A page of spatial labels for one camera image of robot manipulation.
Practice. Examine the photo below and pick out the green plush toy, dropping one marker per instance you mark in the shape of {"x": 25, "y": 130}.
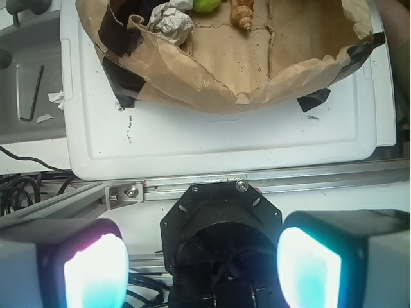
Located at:
{"x": 206, "y": 6}

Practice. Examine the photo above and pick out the tan spiral seashell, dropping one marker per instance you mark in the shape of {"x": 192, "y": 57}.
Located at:
{"x": 241, "y": 12}

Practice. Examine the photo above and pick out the black hex key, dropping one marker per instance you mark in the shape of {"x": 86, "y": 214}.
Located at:
{"x": 28, "y": 79}

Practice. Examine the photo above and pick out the crumpled white paper ball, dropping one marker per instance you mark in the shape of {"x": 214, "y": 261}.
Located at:
{"x": 171, "y": 21}

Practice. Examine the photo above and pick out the brown paper bag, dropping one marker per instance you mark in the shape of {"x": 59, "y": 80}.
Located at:
{"x": 294, "y": 51}

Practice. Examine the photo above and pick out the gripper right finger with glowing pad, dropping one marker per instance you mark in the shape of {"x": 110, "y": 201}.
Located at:
{"x": 346, "y": 258}

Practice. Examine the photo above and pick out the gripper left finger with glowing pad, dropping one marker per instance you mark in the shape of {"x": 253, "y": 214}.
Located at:
{"x": 62, "y": 263}

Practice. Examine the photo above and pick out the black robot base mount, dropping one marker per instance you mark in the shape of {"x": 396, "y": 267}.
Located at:
{"x": 219, "y": 243}

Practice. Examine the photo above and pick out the aluminium frame rail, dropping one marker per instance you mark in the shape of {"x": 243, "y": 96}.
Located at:
{"x": 374, "y": 184}

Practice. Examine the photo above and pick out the metal corner bracket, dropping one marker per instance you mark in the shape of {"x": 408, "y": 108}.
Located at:
{"x": 121, "y": 194}

